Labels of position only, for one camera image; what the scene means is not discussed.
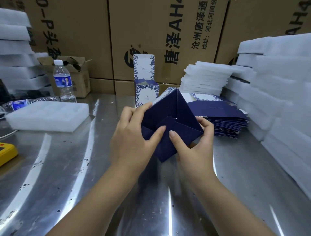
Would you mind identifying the person's right hand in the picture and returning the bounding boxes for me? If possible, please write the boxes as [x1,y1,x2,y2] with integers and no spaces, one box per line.
[169,116,217,180]

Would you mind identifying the person's left hand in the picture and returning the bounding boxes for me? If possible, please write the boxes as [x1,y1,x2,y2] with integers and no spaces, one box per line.
[109,103,167,170]

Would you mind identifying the navy blue folding paper box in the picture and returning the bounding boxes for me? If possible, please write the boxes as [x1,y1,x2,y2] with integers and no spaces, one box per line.
[141,87,204,163]

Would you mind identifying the person's right forearm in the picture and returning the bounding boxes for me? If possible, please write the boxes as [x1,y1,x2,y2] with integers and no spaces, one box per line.
[192,173,282,236]

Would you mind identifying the person's left forearm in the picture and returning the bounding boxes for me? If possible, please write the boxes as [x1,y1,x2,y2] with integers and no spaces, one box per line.
[45,160,140,236]

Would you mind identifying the stack of flat navy boxes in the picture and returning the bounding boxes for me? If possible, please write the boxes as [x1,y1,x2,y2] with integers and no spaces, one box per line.
[181,93,250,139]

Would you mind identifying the open blue white floral box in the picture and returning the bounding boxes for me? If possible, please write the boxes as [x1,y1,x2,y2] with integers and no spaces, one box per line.
[133,54,160,108]

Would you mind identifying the low brown cardboard carton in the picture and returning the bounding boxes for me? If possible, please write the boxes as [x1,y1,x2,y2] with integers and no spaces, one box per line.
[89,77,115,95]
[114,79,181,97]

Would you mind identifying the small stack of white foam sheets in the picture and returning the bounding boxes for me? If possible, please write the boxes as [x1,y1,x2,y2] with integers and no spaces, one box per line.
[180,61,234,97]

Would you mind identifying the small open cardboard box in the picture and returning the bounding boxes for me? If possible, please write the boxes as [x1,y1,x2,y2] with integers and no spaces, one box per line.
[37,56,92,98]

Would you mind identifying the large brown cardboard carton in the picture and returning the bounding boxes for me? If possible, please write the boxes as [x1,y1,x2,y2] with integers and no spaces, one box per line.
[108,0,229,84]
[215,0,311,66]
[24,0,114,80]

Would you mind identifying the tall stack of white foam pads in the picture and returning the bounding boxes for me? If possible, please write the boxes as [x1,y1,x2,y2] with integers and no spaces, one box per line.
[222,33,311,200]

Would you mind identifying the clear plastic water bottle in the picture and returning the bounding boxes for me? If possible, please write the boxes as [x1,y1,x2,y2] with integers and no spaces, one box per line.
[53,59,77,103]

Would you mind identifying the white foam tray insert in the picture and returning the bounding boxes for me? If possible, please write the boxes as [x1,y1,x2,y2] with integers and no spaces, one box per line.
[5,101,90,133]

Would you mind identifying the yellow device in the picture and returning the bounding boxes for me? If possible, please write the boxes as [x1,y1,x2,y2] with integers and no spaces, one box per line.
[0,142,18,167]

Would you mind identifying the stack of white foam blocks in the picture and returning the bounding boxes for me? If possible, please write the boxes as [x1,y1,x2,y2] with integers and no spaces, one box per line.
[0,8,50,91]

